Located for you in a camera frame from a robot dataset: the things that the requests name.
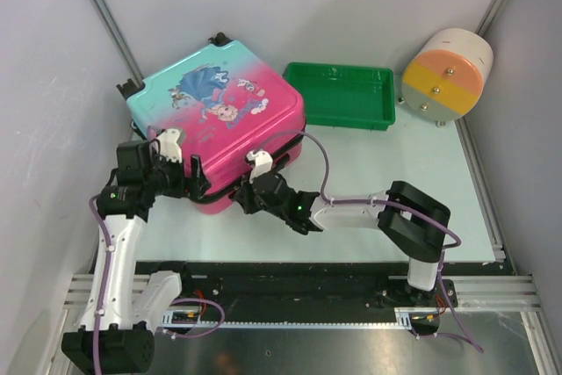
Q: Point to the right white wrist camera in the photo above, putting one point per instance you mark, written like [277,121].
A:
[260,161]

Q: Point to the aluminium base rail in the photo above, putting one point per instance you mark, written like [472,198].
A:
[334,295]

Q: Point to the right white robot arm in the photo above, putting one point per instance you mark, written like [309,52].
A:
[415,223]

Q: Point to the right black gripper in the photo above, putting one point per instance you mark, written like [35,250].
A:
[243,198]

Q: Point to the green plastic tray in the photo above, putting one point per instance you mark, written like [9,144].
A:
[344,96]

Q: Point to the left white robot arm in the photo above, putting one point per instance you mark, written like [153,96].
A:
[116,334]

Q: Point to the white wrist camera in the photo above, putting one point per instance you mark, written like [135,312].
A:
[260,161]
[170,143]

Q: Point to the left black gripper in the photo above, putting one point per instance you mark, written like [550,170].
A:
[199,183]

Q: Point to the white cylinder with orange-yellow face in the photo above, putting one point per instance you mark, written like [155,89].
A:
[446,79]

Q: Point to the pink and teal kids suitcase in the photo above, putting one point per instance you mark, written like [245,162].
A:
[229,102]

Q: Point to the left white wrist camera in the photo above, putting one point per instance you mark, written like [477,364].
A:
[170,143]

